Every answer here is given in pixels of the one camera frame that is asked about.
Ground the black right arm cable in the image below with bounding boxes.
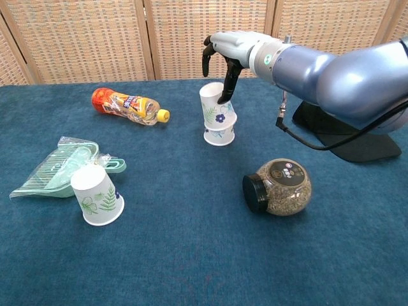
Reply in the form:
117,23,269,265
275,89,408,151

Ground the black baseball cap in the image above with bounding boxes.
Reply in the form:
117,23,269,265
292,101,402,163

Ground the round glass jar black lid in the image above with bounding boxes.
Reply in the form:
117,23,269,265
242,158,312,217

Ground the orange label plastic drink bottle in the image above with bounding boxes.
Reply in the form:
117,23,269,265
91,87,171,127

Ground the blue table mat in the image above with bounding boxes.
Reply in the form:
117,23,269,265
0,78,408,306

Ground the white floral paper cup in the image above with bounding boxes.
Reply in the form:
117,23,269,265
203,122,236,147
70,164,126,227
199,82,238,130

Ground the green dustpan in plastic bag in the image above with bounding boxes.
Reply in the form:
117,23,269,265
8,136,128,201

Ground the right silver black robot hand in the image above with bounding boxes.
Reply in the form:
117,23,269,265
201,31,266,105

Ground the woven bamboo folding screen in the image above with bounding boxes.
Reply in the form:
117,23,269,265
0,0,408,86

